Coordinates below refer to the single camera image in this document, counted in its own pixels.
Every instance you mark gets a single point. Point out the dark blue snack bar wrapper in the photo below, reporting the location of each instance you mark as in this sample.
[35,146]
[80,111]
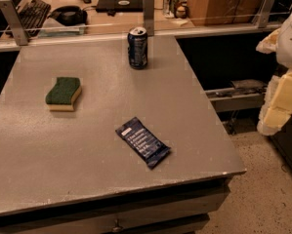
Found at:
[151,149]

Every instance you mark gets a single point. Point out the glass jar on desk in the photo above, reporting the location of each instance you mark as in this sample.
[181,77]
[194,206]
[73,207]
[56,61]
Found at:
[169,7]

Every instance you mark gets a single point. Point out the black keyboard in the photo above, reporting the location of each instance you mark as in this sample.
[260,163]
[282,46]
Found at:
[32,15]

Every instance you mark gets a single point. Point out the black headphones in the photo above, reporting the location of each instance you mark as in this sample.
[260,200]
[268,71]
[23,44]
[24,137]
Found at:
[69,15]

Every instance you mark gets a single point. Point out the green and yellow sponge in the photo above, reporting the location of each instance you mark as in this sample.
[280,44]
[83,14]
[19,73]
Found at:
[64,94]

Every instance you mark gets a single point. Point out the right metal divider bracket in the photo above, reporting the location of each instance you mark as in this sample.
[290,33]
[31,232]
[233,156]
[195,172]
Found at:
[262,17]

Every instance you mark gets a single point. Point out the metal divider bracket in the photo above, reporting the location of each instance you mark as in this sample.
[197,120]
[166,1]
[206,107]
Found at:
[262,17]
[148,12]
[13,19]

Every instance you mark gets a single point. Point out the left metal divider bracket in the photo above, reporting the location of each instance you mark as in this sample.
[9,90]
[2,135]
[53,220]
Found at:
[13,19]

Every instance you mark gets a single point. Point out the grey metal shelf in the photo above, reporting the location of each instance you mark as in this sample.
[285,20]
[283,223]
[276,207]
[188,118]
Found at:
[241,94]

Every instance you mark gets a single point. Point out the white robot arm with foam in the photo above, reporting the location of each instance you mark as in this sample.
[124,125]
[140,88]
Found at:
[277,108]

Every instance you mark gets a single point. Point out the middle metal divider bracket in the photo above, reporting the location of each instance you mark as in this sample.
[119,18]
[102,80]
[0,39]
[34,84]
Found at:
[148,12]

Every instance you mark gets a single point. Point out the small round brown object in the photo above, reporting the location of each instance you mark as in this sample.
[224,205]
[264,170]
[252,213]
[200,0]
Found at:
[181,12]

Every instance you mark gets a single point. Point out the dark blue drink can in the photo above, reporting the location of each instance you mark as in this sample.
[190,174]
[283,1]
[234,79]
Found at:
[137,47]

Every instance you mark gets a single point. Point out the black closed laptop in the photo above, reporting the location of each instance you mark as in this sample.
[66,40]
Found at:
[119,6]

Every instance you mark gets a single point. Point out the brown cardboard box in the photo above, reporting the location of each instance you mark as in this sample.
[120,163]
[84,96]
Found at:
[215,12]

